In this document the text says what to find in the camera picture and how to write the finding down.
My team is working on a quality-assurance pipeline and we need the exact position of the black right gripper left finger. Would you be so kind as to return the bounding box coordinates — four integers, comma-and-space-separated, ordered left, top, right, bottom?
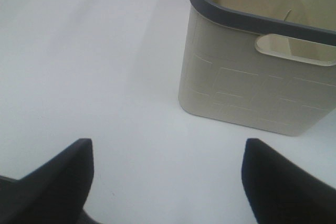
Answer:
1, 138, 94, 223

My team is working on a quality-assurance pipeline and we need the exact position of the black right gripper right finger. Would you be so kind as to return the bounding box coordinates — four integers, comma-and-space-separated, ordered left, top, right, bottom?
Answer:
241, 138, 335, 223

